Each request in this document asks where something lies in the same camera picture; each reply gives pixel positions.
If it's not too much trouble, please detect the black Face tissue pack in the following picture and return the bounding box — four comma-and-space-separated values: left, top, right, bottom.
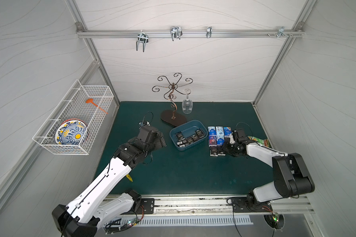
217, 147, 226, 156
209, 146, 218, 157

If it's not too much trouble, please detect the metal scroll cup stand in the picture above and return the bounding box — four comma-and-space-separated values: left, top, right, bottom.
151, 73, 193, 127

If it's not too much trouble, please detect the light blue tissue pack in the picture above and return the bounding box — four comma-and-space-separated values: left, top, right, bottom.
216, 126, 224, 137

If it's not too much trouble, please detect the green snack bag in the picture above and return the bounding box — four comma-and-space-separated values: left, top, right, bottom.
248, 136, 271, 148

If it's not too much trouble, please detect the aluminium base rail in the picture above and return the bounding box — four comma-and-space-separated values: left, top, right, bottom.
106, 194, 315, 215

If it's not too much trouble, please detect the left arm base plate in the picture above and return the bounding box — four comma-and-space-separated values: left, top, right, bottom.
130, 198, 155, 215

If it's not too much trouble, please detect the white wire basket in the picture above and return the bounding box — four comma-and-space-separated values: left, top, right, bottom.
33, 80, 113, 156

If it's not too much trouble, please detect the white vent strip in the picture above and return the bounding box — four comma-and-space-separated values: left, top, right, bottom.
136, 214, 254, 227

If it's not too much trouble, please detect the metal hook left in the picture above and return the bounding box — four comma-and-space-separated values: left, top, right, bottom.
136, 31, 149, 52

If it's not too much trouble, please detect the blue pocket tissue pack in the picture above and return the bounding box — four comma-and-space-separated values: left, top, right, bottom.
223, 127, 232, 138

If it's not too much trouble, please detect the metal hook small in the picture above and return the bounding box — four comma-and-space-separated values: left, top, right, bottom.
206, 26, 212, 39

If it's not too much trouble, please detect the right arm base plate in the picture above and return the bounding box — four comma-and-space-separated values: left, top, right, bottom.
226, 197, 273, 213

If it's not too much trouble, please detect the aluminium top rail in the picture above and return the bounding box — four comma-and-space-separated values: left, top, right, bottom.
77, 29, 305, 39

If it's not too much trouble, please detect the metal hook right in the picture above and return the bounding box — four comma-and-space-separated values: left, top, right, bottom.
267, 27, 294, 39

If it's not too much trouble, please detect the blue white tissue pack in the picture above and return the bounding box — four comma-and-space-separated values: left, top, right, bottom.
208, 126, 217, 136

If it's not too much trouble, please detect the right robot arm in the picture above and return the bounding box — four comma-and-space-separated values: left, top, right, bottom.
222, 140, 315, 205

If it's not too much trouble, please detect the dark blue tissue pack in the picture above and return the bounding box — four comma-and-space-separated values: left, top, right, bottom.
208, 135, 218, 147

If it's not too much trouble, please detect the metal hook centre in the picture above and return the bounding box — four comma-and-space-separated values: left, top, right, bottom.
170, 26, 183, 41

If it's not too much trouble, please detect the teal plastic storage box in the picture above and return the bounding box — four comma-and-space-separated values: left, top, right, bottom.
169, 120, 208, 151

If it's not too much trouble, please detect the yellow banana toy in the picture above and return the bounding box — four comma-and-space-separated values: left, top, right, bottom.
126, 174, 133, 182

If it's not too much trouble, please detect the blue yellow patterned plate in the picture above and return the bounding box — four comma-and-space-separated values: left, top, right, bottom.
54, 119, 87, 146

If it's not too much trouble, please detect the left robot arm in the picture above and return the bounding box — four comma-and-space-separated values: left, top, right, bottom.
52, 125, 166, 237

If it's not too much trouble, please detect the orange plastic spoon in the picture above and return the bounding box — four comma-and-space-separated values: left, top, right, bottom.
86, 98, 108, 114

